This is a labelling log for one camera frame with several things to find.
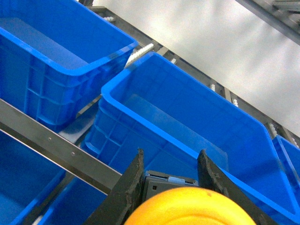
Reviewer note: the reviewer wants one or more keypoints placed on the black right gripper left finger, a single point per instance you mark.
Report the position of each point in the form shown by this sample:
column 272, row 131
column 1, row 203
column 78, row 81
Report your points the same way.
column 124, row 198

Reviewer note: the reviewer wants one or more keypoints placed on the blue centre storage bin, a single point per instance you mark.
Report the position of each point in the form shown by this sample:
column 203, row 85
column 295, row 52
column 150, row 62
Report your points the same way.
column 155, row 106

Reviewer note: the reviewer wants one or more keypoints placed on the blue left storage bin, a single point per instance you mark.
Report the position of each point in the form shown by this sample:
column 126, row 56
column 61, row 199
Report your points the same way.
column 55, row 56

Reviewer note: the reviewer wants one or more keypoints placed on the blue storage bin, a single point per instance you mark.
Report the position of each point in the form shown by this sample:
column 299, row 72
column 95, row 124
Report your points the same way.
column 155, row 106
column 289, row 156
column 27, row 179
column 55, row 56

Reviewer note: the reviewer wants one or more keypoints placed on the blue right storage bin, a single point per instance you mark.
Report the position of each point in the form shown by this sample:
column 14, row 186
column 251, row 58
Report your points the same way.
column 289, row 156

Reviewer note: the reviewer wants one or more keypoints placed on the metal roller rack frame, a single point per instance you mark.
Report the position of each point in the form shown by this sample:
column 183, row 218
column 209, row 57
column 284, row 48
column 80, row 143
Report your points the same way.
column 64, row 149

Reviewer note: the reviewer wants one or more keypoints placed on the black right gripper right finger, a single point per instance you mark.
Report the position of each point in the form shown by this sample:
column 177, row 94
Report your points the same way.
column 211, row 177

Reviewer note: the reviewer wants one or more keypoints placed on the yellow mushroom push button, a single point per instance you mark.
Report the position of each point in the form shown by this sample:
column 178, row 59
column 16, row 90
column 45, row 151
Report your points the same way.
column 189, row 206

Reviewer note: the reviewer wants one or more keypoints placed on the blue lower storage bin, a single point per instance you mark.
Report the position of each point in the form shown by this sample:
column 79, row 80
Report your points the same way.
column 27, row 179

